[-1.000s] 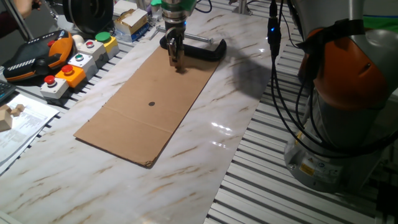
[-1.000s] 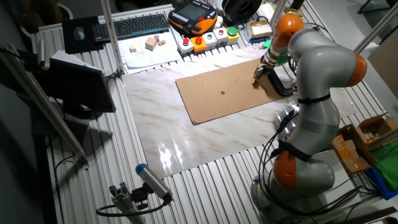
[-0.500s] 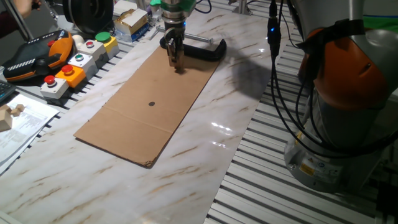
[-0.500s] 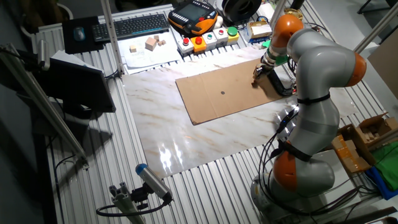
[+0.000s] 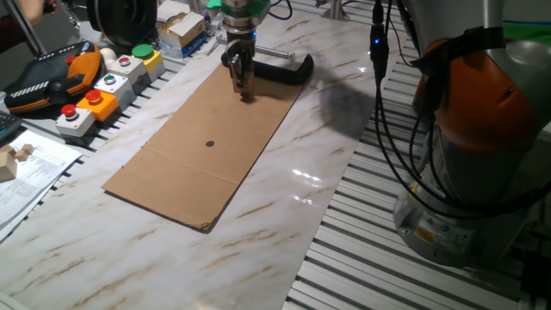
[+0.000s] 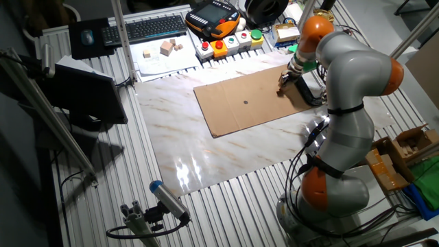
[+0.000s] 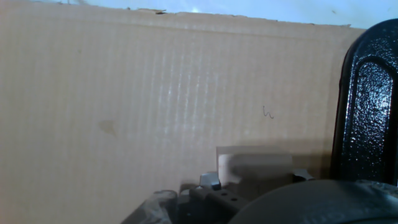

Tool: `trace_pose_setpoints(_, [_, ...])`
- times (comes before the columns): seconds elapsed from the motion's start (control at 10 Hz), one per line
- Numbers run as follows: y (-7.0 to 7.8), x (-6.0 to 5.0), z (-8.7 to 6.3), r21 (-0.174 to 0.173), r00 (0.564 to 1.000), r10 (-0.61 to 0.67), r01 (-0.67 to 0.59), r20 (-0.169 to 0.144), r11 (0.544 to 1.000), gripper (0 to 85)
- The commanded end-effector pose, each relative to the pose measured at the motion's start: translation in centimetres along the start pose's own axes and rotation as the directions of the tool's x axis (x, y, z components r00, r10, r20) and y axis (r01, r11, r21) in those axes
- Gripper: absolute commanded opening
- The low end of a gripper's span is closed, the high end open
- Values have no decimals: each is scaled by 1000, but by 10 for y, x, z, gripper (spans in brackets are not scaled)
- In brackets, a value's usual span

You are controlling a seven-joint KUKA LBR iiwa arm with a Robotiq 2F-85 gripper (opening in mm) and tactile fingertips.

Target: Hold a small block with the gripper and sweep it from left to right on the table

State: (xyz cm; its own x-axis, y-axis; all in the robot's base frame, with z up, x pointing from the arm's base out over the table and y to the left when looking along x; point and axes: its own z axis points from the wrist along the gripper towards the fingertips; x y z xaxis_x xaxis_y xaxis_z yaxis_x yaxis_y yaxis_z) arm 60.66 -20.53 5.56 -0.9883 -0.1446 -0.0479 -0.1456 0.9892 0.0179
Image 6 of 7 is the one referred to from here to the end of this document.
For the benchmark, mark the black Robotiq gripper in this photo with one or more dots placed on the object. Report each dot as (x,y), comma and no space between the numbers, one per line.
(288,77)

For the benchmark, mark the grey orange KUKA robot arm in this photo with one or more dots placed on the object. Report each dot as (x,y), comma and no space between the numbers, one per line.
(353,75)

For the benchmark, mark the cardboard box white label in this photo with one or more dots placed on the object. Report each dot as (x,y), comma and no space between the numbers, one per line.
(286,33)

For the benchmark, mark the brown cardboard sheet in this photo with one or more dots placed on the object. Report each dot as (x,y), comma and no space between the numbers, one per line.
(233,106)

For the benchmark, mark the yellow box green button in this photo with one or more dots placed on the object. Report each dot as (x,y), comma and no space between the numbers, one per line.
(256,37)

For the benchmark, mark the white box small red button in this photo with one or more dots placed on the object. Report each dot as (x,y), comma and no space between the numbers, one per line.
(244,39)

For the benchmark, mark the white box green button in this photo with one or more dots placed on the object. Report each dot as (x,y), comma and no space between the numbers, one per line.
(231,44)

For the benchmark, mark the orange box red button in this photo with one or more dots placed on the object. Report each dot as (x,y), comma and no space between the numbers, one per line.
(219,49)

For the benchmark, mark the white egg shaped object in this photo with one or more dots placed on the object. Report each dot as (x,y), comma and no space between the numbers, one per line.
(241,24)

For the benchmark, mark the black filament spool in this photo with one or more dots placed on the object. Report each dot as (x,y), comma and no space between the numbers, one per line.
(267,10)

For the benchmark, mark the white box large red button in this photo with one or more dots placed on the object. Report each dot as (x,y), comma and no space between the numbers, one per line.
(204,51)

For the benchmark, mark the black orange teach pendant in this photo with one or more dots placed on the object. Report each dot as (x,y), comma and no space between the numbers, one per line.
(212,17)

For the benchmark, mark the white marble pattern mat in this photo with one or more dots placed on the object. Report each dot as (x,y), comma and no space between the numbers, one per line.
(192,144)

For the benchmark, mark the large wooden cube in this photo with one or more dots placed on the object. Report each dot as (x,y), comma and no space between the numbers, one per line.
(166,48)

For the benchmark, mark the white printed paper sheets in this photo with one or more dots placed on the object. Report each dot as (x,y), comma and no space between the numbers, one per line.
(161,65)

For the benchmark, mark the orange brown cardboard boxes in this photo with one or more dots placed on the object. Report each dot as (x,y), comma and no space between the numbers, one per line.
(384,171)

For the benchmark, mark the open brown cardboard box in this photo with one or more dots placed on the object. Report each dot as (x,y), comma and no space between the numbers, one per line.
(411,139)

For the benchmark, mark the brown cardboard panel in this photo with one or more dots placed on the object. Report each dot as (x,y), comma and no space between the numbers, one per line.
(425,72)

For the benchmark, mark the black office chair base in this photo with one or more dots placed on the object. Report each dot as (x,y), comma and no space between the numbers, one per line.
(411,7)

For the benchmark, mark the black computer keyboard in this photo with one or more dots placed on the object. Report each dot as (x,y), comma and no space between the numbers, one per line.
(144,29)

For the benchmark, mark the green cloth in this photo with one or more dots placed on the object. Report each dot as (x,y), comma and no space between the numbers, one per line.
(428,182)

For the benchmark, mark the blue bag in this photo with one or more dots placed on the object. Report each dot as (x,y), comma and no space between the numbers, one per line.
(420,204)

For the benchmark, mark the black mouse pad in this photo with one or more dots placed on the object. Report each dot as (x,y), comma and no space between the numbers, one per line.
(99,51)

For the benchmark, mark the black computer monitor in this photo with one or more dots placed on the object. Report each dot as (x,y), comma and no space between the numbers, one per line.
(85,92)

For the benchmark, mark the dark computer mouse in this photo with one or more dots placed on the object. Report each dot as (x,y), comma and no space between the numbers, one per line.
(87,37)

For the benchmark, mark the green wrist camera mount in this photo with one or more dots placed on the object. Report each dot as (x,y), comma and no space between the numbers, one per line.
(310,66)

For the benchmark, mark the aluminium frame post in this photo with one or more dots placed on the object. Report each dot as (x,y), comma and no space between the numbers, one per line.
(308,8)
(121,34)
(415,31)

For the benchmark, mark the silver camera blue cap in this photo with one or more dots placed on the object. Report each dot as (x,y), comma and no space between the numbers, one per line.
(168,199)

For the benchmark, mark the short aluminium profile mount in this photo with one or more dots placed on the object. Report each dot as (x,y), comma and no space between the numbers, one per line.
(137,223)

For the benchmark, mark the aluminium frame strut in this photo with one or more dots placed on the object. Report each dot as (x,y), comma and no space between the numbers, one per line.
(48,113)

